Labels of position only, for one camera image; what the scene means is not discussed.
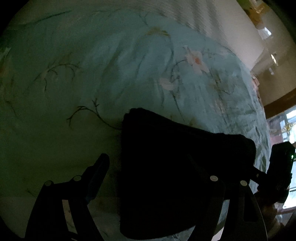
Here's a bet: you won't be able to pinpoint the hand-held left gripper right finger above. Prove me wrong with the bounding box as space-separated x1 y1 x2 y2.
186 154 269 241

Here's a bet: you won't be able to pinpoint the person's right hand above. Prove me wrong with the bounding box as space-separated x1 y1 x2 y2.
261 201 286 233

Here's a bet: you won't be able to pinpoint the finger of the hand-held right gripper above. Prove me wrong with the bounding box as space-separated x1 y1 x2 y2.
250 166 269 183

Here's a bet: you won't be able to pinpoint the teal floral bedsheet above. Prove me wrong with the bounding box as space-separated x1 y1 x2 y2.
0 9 271 241

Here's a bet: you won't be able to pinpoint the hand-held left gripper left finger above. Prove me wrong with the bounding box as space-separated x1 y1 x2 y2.
24 153 110 241

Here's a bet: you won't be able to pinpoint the black pants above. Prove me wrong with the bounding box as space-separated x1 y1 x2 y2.
119 108 257 239

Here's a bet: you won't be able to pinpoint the large window with wooden frame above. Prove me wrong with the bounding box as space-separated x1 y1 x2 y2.
264 93 296 210

